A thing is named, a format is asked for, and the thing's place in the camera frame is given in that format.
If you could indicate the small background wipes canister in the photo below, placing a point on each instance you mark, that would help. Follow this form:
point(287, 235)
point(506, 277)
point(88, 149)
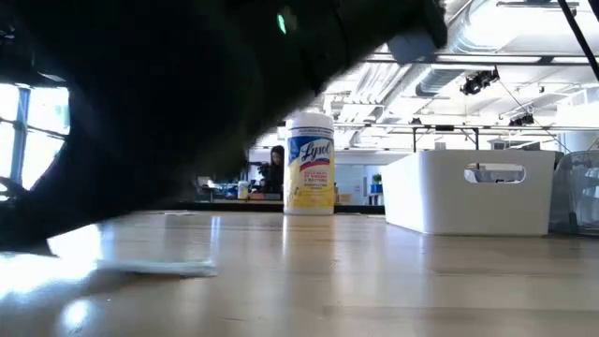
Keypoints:
point(243, 190)

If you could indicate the white antiseptic pad packet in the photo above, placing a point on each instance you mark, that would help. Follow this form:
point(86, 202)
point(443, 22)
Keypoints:
point(180, 213)

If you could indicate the long green striped packet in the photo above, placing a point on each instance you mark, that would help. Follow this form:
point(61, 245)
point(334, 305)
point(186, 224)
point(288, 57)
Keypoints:
point(159, 268)

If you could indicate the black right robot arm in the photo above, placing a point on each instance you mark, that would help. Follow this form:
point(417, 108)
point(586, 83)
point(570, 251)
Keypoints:
point(374, 19)

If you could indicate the white plastic bin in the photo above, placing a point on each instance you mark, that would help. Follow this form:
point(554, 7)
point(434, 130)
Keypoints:
point(421, 196)

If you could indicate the black background rig frame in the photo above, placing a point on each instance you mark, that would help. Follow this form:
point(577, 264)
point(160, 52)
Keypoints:
point(444, 127)

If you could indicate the silver ventilation duct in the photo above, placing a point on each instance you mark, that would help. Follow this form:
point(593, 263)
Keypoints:
point(486, 28)

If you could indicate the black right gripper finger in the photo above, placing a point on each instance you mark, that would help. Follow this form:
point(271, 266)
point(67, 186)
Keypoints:
point(70, 201)

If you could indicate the black table edge rail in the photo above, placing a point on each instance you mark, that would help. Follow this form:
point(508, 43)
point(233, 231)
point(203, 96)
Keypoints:
point(234, 206)

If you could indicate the black ceiling camera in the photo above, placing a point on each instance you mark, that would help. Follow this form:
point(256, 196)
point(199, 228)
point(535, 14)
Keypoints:
point(521, 121)
point(477, 82)

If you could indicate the person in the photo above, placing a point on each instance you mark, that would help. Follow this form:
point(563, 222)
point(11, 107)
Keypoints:
point(276, 175)

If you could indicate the Lysol wipes canister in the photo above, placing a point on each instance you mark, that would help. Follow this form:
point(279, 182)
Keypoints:
point(309, 164)

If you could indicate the black diagonal frame brace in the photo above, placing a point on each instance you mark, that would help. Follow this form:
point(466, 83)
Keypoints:
point(11, 187)

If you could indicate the clear plastic container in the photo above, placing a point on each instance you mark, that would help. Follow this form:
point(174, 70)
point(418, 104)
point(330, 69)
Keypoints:
point(578, 201)

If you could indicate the black overhead light bar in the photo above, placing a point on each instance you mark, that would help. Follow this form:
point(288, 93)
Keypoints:
point(545, 60)

